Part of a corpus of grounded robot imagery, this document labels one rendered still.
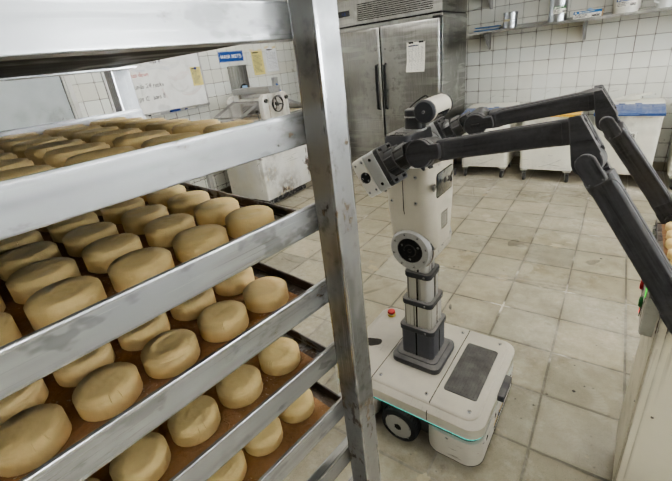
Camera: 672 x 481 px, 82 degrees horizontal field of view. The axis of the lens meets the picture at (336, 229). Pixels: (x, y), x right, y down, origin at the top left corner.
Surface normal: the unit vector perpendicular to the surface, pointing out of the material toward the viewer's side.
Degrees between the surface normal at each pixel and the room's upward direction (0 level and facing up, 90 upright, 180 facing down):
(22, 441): 0
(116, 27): 90
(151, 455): 0
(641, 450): 90
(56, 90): 90
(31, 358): 90
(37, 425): 0
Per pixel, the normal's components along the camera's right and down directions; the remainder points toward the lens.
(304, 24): -0.66, 0.36
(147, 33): 0.74, 0.20
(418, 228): -0.55, 0.55
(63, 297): -0.11, -0.91
